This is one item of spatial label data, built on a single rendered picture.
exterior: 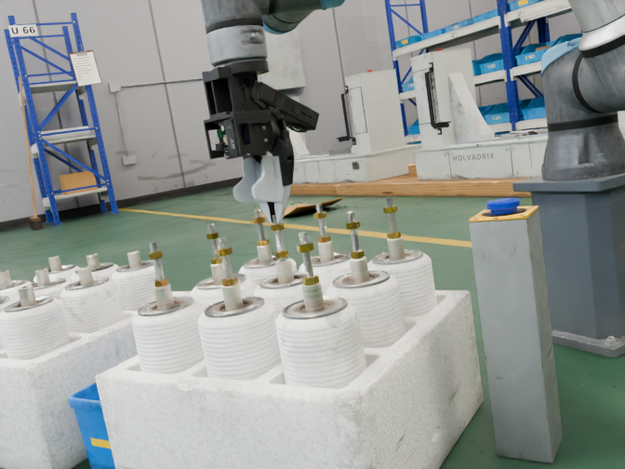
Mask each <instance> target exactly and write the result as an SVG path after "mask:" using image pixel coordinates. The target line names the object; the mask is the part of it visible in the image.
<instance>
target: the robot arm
mask: <svg viewBox="0 0 625 469"><path fill-rule="evenodd" d="M567 1H568V3H569V5H570V6H571V8H572V10H573V12H574V14H575V16H576V18H577V20H578V23H579V25H580V27H581V29H582V31H583V35H582V37H580V38H577V39H573V40H572V41H568V42H564V43H562V44H560V45H557V46H555V47H552V48H550V49H549V50H547V51H546V52H545V53H544V54H543V56H542V58H541V74H540V76H541V79H542V82H543V91H544V100H545V110H546V119H547V128H548V140H547V144H546V149H545V154H544V158H543V164H542V165H541V175H542V179H543V180H545V181H572V180H583V179H591V178H599V177H605V176H611V175H616V174H620V173H624V172H625V140H624V137H623V135H622V133H621V131H620V129H619V125H618V112H620V111H625V0H567ZM200 2H201V8H202V12H203V17H204V23H205V27H206V40H207V45H208V51H209V57H210V61H211V65H212V66H213V67H216V68H214V69H213V70H212V71H205V72H202V76H203V81H204V87H205V92H206V101H207V107H208V111H209V119H207V120H203V122H204V127H205V133H206V142H207V147H208V152H209V157H210V159H214V158H220V157H225V158H226V159H232V158H236V157H243V158H244V162H243V165H242V169H243V175H244V176H243V178H242V180H241V181H240V182H238V183H237V184H236V185H235V186H234V187H233V196H234V198H235V199H236V200H237V201H239V202H248V203H259V204H260V206H261V208H262V210H263V212H264V214H265V216H266V217H267V219H268V220H269V222H270V223H272V222H273V217H272V215H275V218H276V222H281V221H282V220H283V218H284V215H285V212H286V206H287V203H288V199H289V196H290V189H291V184H292V183H293V174H294V151H293V146H292V143H291V140H290V136H289V130H287V128H286V127H288V128H290V129H291V130H293V131H296V132H298V133H300V132H301V133H303V132H307V131H309V130H316V126H317V122H318V118H319V113H317V112H316V111H314V110H312V109H311V108H309V107H307V106H305V105H303V104H301V103H299V102H298V101H296V100H293V99H291V98H290V97H288V96H287V95H285V94H283V93H282V92H280V91H278V90H276V89H274V88H272V87H270V86H268V85H266V84H264V83H263V82H259V81H258V75H260V74H266V73H268V72H269V65H268V61H267V60H266V59H267V58H268V51H267V46H266V40H265V34H264V30H265V31H266V32H268V33H270V34H286V33H289V32H292V31H293V30H295V29H296V28H297V27H298V26H299V24H300V23H301V22H302V21H303V20H304V19H306V18H307V17H308V16H309V15H310V14H311V13H313V12H314V11H315V10H318V9H323V10H327V9H328V8H332V7H340V6H341V5H342V4H343V3H344V2H345V0H200ZM215 129H216V130H217V134H218V138H219V143H216V144H215V145H216V150H214V151H212V148H211V143H210V138H209V133H208V131H209V130H215ZM267 151H268V152H269V153H270V154H272V155H273V156H271V155H266V153H267ZM263 155H265V156H263ZM262 156H263V157H262Z"/></svg>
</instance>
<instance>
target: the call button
mask: <svg viewBox="0 0 625 469"><path fill-rule="evenodd" d="M519 206H520V199H518V198H516V197H508V198H500V199H494V200H490V201H488V202H487V203H486V209H490V213H491V214H507V213H513V212H515V211H517V207H519Z"/></svg>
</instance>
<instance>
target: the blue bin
mask: <svg viewBox="0 0 625 469"><path fill-rule="evenodd" d="M69 403H70V407H71V408H72V409H74V412H75V416H76V419H77V422H78V425H79V429H80V432H81V436H82V438H83V441H84V445H85V448H86V454H87V457H88V460H89V463H90V467H91V469H115V465H114V460H113V454H112V449H111V445H110V440H109V437H108V432H107V428H106V423H105V420H104V415H103V411H102V407H101V403H100V395H99V391H98V386H97V383H96V382H94V383H92V384H90V385H89V386H87V387H86V388H84V389H82V390H80V391H78V392H76V393H74V394H72V395H70V397H69Z"/></svg>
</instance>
